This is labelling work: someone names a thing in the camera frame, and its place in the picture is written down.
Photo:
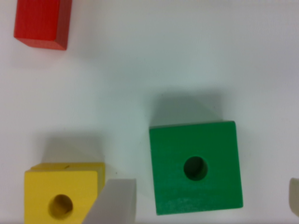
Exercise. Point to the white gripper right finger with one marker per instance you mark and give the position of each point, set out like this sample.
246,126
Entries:
294,195

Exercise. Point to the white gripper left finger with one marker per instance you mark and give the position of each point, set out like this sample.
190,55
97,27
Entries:
116,203

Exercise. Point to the green wooden block with hole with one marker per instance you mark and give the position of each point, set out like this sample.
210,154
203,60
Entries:
195,168

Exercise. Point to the red wooden block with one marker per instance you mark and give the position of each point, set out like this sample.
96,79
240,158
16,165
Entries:
43,23

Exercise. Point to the yellow wooden block with hole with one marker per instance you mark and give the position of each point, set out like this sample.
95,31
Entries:
61,193

